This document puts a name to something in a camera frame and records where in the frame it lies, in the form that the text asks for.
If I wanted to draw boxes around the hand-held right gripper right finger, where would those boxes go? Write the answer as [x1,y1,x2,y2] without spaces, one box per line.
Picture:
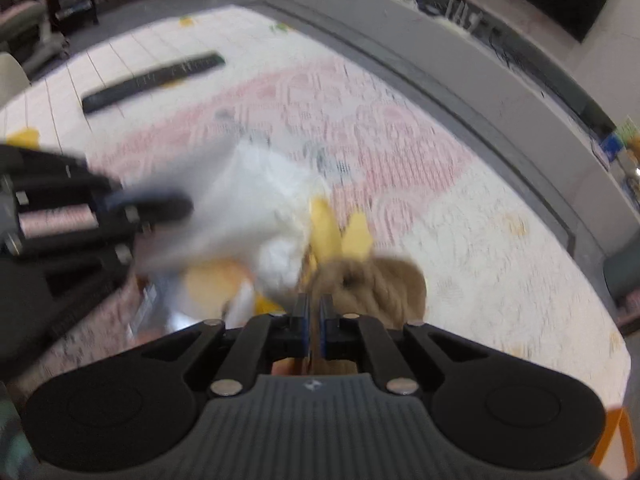
[320,294,488,396]

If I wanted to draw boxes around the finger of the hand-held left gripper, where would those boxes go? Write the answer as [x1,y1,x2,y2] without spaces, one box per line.
[102,186,195,225]

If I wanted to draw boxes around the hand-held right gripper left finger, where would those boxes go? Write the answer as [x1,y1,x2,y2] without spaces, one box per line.
[142,292,310,397]

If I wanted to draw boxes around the white fuzzy cloth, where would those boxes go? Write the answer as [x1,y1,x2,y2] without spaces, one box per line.
[132,141,281,281]

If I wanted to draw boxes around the brown fuzzy scarf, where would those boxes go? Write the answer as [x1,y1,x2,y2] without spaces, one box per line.
[272,254,428,377]

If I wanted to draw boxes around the orange cardboard box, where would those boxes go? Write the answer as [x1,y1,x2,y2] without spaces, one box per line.
[590,406,634,478]

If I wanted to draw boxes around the cream soft toy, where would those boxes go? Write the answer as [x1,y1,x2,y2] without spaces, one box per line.
[181,259,253,322]

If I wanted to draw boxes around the white crinkled toy yellow parts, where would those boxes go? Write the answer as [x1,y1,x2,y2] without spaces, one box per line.
[250,152,374,311]

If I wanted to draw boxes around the long black flat bar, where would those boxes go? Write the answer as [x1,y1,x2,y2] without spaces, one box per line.
[81,51,226,115]

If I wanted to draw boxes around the white pink patterned bedspread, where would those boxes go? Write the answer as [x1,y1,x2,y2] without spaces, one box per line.
[0,5,632,461]

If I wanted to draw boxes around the grey TV stand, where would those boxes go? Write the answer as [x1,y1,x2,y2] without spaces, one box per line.
[248,0,640,196]

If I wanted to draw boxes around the white router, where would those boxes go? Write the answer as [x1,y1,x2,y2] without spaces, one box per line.
[444,0,484,36]

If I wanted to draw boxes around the green picture board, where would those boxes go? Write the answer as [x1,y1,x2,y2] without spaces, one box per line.
[614,115,640,148]

